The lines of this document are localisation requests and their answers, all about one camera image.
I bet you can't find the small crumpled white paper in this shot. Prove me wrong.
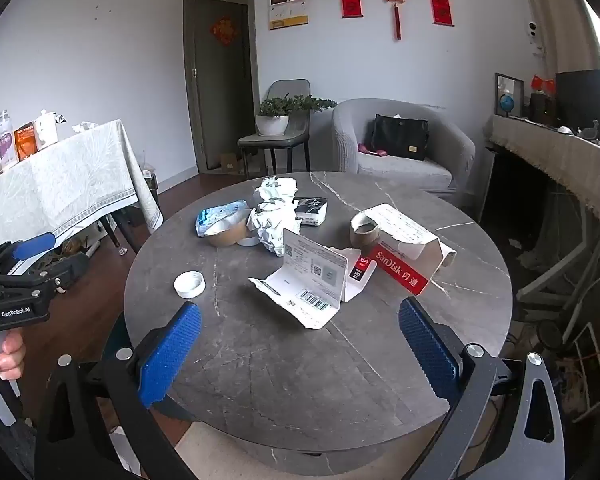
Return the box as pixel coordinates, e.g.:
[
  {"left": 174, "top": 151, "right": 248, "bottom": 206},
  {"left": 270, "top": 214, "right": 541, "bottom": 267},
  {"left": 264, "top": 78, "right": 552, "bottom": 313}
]
[{"left": 254, "top": 176, "right": 300, "bottom": 206}]

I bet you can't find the round grey coffee table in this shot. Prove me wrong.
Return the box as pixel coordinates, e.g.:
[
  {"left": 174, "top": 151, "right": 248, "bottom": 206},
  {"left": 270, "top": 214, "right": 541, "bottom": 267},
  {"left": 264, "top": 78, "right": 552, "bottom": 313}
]
[{"left": 482, "top": 114, "right": 600, "bottom": 251}]

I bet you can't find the picture frame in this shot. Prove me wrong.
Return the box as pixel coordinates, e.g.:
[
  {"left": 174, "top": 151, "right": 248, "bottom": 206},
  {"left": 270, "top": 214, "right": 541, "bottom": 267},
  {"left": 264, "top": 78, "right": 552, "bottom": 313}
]
[{"left": 495, "top": 73, "right": 525, "bottom": 118}]

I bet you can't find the brown tape roll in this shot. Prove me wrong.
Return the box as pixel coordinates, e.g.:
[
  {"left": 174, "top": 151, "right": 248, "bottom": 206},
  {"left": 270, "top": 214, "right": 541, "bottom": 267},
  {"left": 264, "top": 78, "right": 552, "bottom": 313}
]
[{"left": 205, "top": 210, "right": 253, "bottom": 248}]

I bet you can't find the clear plastic bottle purple label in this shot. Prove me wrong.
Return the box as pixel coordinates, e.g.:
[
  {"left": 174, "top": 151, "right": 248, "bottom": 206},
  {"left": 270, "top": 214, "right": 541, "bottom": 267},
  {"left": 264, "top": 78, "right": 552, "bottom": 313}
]
[{"left": 0, "top": 110, "right": 20, "bottom": 171}]

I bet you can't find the grey armchair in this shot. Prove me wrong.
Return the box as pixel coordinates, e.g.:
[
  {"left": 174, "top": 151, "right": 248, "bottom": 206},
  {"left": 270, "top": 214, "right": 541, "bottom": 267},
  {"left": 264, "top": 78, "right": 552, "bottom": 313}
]
[{"left": 331, "top": 98, "right": 476, "bottom": 193}]

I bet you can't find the orange box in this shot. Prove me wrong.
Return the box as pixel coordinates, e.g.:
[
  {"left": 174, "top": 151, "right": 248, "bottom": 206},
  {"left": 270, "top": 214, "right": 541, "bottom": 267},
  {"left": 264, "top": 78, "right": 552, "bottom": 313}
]
[{"left": 14, "top": 121, "right": 38, "bottom": 162}]

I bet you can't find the blue tissue packet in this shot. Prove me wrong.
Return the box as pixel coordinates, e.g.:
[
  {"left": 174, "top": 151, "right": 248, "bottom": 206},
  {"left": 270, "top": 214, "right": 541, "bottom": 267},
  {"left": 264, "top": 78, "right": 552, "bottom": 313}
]
[{"left": 195, "top": 200, "right": 251, "bottom": 237}]

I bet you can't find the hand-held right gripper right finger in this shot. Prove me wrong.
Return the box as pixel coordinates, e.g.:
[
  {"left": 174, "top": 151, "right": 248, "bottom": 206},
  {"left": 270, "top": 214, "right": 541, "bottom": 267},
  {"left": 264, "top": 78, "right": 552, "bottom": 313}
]
[{"left": 398, "top": 296, "right": 567, "bottom": 480}]

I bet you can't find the white barcode card packaging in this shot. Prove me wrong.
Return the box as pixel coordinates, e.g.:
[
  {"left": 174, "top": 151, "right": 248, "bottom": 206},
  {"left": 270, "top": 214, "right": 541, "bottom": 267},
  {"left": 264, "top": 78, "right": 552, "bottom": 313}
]
[{"left": 248, "top": 228, "right": 378, "bottom": 331}]

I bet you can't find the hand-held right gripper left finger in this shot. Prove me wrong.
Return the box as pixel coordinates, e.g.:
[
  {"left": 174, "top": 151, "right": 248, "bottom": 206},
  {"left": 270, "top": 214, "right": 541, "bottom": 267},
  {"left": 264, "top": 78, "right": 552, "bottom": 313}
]
[{"left": 34, "top": 301, "right": 203, "bottom": 480}]

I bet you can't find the dark wooden door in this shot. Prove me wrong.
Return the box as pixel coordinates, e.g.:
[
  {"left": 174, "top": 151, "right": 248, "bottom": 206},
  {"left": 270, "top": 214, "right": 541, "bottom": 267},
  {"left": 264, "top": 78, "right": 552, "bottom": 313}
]
[{"left": 182, "top": 0, "right": 261, "bottom": 178}]

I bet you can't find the white patterned tablecloth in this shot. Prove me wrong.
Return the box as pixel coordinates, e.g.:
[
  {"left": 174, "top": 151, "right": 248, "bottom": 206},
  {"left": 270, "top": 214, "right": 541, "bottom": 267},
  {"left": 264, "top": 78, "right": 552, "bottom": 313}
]
[{"left": 0, "top": 119, "right": 163, "bottom": 261}]

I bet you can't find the red and white carton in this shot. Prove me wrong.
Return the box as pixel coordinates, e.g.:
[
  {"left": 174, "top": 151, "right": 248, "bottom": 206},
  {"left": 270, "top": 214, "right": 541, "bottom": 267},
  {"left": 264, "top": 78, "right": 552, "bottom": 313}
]
[{"left": 367, "top": 203, "right": 458, "bottom": 297}]

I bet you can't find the black and white small box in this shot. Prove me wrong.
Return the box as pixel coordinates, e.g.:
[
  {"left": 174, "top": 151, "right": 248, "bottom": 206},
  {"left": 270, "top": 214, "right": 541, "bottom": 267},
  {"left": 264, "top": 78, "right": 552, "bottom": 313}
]
[{"left": 292, "top": 197, "right": 329, "bottom": 227}]

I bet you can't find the round grey marble table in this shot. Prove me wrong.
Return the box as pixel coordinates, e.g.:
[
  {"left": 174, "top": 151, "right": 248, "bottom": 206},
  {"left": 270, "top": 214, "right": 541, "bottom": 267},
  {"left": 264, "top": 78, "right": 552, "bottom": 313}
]
[{"left": 124, "top": 171, "right": 513, "bottom": 461}]

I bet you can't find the person's left hand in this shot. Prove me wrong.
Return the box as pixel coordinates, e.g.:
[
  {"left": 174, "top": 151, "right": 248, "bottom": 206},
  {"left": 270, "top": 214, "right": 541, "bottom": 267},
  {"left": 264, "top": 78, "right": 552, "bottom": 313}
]
[{"left": 0, "top": 334, "right": 27, "bottom": 411}]

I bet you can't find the cardboard tape core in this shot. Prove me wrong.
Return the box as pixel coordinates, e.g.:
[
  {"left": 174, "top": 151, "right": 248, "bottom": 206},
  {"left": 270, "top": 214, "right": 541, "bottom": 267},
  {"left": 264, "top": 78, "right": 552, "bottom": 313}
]
[{"left": 350, "top": 211, "right": 381, "bottom": 250}]

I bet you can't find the white metal rack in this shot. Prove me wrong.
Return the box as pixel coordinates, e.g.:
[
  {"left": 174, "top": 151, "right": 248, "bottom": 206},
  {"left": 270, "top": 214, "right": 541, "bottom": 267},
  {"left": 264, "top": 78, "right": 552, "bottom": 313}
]
[{"left": 517, "top": 245, "right": 600, "bottom": 411}]

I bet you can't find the black handbag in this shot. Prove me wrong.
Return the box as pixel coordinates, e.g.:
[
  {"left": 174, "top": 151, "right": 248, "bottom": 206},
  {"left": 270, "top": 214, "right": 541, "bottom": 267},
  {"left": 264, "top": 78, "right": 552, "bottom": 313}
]
[{"left": 370, "top": 114, "right": 429, "bottom": 162}]

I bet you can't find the grey dining chair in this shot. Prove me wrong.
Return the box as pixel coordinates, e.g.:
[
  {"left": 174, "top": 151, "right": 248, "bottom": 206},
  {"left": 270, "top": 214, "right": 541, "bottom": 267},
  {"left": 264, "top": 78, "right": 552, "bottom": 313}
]
[{"left": 237, "top": 79, "right": 312, "bottom": 177}]

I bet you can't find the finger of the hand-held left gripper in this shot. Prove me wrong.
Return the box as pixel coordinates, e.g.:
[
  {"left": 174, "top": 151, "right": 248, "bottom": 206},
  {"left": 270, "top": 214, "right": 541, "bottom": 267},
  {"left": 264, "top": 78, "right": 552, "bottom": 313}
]
[
  {"left": 16, "top": 252, "right": 89, "bottom": 294},
  {"left": 0, "top": 232, "right": 56, "bottom": 281}
]

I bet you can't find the black television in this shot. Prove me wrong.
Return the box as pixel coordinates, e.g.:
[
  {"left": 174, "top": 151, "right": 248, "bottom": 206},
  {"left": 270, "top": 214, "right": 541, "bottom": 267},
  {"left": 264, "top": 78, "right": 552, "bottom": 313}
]
[{"left": 555, "top": 69, "right": 600, "bottom": 128}]

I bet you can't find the potted plant in white pot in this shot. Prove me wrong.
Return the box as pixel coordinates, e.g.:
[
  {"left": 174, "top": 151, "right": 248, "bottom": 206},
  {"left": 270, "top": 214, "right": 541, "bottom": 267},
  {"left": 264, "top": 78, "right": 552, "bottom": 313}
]
[{"left": 255, "top": 95, "right": 338, "bottom": 137}]

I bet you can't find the white teapot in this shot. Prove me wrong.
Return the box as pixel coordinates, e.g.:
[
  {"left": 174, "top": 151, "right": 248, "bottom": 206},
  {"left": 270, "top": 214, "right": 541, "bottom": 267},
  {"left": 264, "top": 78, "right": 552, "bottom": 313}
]
[{"left": 32, "top": 109, "right": 67, "bottom": 152}]

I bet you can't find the wall calendar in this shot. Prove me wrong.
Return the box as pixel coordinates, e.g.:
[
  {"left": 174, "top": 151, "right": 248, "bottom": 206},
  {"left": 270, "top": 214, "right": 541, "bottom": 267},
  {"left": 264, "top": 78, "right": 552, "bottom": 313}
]
[{"left": 269, "top": 0, "right": 310, "bottom": 31}]

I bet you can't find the red paper door decoration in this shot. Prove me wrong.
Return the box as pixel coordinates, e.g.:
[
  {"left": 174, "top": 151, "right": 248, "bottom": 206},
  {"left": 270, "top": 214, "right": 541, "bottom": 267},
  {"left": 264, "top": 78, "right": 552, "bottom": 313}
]
[{"left": 210, "top": 19, "right": 238, "bottom": 47}]

